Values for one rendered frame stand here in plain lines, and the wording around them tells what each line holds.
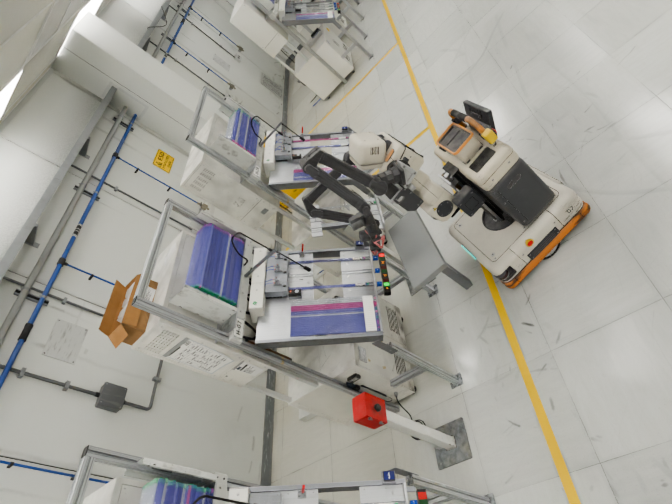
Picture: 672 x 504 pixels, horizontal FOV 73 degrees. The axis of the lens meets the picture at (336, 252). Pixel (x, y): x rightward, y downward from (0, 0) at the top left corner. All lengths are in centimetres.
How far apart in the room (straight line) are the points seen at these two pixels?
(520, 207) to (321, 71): 477
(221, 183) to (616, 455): 297
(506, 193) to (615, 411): 119
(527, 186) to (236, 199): 216
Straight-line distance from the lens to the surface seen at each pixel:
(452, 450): 302
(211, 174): 364
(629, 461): 260
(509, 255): 290
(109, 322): 279
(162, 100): 559
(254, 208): 379
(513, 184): 270
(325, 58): 697
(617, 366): 270
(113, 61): 555
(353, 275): 287
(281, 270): 285
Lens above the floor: 242
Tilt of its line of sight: 31 degrees down
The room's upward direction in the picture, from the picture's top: 58 degrees counter-clockwise
